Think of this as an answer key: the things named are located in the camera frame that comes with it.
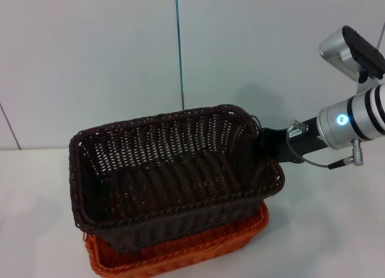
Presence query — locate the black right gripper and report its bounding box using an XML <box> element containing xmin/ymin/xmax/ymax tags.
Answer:
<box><xmin>259</xmin><ymin>116</ymin><xmax>328</xmax><ymax>165</ymax></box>

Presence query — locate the dark brown woven plastic basket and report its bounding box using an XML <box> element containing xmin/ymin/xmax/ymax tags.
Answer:
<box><xmin>68</xmin><ymin>103</ymin><xmax>286</xmax><ymax>255</ymax></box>

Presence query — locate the orange woven plastic basket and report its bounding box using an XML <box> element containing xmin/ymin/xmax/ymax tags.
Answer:
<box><xmin>81</xmin><ymin>199</ymin><xmax>270</xmax><ymax>278</ymax></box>

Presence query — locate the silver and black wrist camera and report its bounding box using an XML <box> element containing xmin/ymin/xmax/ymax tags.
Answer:
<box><xmin>318</xmin><ymin>25</ymin><xmax>385</xmax><ymax>84</ymax></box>

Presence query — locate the blue wall seam strip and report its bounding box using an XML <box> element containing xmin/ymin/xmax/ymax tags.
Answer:
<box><xmin>174</xmin><ymin>0</ymin><xmax>185</xmax><ymax>112</ymax></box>

